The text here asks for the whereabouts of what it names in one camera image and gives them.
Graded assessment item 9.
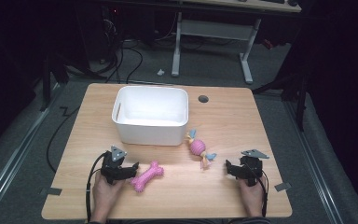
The black metal stand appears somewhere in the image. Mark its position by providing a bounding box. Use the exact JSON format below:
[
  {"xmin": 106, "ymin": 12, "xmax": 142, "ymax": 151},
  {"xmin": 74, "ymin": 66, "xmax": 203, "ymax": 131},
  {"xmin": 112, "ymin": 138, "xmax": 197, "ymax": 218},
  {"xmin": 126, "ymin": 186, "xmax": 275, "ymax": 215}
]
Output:
[
  {"xmin": 252, "ymin": 69, "xmax": 310, "ymax": 133},
  {"xmin": 39, "ymin": 54, "xmax": 70, "ymax": 112}
]

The dark computer tower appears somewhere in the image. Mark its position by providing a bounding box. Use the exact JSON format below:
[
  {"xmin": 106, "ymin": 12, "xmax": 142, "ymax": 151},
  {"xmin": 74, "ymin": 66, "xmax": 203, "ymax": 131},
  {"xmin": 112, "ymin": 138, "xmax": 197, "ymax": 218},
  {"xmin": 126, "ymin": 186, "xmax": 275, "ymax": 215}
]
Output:
[{"xmin": 74, "ymin": 4, "xmax": 125, "ymax": 63}]

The white plastic bin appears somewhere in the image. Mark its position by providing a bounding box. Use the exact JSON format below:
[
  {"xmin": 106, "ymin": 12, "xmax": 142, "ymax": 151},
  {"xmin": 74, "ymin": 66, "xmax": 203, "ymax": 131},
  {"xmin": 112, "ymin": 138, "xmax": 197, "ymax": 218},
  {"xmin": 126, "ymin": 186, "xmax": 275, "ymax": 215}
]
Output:
[{"xmin": 111, "ymin": 85, "xmax": 190, "ymax": 147}]

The white-legged desk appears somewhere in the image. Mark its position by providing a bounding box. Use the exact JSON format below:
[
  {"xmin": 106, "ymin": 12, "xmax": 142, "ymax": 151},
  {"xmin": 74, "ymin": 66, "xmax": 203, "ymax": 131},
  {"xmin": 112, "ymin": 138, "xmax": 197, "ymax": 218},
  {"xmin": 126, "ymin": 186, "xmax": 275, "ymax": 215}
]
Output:
[{"xmin": 171, "ymin": 0, "xmax": 303, "ymax": 85}]

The person's right hand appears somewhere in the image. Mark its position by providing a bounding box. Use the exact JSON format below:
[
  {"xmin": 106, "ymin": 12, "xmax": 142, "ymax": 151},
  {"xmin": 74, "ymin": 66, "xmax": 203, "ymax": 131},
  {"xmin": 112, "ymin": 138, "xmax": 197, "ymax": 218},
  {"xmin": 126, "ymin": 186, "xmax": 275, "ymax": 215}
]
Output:
[{"xmin": 237, "ymin": 176, "xmax": 267, "ymax": 217}]

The pink spiky bone toy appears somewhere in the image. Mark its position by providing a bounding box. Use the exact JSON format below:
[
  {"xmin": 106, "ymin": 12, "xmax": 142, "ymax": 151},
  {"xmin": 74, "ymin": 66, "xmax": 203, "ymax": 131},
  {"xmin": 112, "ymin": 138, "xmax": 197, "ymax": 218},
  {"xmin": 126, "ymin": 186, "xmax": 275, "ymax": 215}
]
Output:
[{"xmin": 129, "ymin": 160, "xmax": 165, "ymax": 193}]

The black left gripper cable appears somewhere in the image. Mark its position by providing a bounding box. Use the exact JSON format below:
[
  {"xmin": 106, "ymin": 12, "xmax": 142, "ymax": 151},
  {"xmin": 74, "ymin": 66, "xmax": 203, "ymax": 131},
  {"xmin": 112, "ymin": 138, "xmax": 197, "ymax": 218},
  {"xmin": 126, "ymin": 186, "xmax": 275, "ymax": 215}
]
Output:
[{"xmin": 85, "ymin": 151, "xmax": 110, "ymax": 224}]

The metal floor rail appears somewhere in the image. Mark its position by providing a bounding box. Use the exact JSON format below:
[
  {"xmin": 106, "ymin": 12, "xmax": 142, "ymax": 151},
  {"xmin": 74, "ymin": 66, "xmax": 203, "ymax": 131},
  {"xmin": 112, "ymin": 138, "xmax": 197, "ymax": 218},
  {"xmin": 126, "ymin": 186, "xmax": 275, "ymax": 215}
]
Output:
[
  {"xmin": 0, "ymin": 83, "xmax": 63, "ymax": 220},
  {"xmin": 282, "ymin": 98, "xmax": 347, "ymax": 224}
]

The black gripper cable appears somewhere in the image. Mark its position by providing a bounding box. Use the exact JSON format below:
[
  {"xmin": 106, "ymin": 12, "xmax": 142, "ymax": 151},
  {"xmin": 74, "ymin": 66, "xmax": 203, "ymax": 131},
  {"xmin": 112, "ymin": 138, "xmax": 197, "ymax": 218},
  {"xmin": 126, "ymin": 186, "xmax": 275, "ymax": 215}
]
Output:
[
  {"xmin": 85, "ymin": 151, "xmax": 110, "ymax": 224},
  {"xmin": 245, "ymin": 161, "xmax": 270, "ymax": 218}
]

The black floor cable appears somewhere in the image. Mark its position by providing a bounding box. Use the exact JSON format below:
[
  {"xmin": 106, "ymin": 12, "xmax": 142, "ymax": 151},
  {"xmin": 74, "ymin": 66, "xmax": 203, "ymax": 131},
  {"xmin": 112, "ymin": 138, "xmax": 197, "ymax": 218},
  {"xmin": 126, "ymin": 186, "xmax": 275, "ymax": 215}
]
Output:
[{"xmin": 45, "ymin": 105, "xmax": 81, "ymax": 174}]

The red object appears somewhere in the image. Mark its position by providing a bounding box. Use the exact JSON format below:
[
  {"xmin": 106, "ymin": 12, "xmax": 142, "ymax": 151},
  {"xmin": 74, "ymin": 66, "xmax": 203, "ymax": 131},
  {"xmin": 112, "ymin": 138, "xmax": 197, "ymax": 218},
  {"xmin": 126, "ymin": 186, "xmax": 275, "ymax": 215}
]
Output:
[{"xmin": 262, "ymin": 38, "xmax": 276, "ymax": 50}]

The grey tape strip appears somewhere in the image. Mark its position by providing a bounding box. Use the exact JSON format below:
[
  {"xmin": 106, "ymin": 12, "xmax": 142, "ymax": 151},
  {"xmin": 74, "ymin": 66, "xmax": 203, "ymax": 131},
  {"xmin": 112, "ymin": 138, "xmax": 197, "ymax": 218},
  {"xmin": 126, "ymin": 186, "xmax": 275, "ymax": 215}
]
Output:
[
  {"xmin": 39, "ymin": 187, "xmax": 63, "ymax": 197},
  {"xmin": 273, "ymin": 181, "xmax": 293, "ymax": 192}
]

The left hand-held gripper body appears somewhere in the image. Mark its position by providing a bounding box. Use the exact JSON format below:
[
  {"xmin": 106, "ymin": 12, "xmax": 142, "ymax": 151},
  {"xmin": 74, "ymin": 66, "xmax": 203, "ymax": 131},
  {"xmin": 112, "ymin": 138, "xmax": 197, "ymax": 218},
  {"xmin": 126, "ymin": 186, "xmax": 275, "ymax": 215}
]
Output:
[{"xmin": 100, "ymin": 145, "xmax": 129, "ymax": 187}]

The person's left hand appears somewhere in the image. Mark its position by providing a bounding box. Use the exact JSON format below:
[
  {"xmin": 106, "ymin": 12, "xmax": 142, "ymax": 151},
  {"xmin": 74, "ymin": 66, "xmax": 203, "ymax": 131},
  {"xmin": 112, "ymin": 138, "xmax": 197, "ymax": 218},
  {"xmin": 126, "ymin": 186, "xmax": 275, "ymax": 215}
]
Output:
[{"xmin": 91, "ymin": 171, "xmax": 126, "ymax": 216}]

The bundle of black cables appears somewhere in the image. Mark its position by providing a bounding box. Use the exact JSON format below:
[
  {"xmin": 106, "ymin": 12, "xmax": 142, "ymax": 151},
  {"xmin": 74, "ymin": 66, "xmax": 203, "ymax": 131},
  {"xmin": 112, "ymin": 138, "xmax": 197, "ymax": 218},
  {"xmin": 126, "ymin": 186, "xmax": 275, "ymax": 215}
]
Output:
[{"xmin": 97, "ymin": 18, "xmax": 145, "ymax": 85}]

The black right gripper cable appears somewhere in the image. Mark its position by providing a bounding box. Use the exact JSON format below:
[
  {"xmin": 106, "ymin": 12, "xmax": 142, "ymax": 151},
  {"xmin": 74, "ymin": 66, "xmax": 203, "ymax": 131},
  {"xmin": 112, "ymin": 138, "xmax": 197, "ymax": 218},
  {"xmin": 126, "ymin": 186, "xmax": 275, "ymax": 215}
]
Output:
[{"xmin": 245, "ymin": 161, "xmax": 270, "ymax": 218}]

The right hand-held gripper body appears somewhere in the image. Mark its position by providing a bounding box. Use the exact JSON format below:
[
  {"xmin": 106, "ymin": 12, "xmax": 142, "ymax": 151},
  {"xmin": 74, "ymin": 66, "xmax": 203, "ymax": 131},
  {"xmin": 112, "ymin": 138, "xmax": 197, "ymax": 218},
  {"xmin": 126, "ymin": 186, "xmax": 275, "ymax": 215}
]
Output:
[{"xmin": 238, "ymin": 148, "xmax": 270, "ymax": 188}]

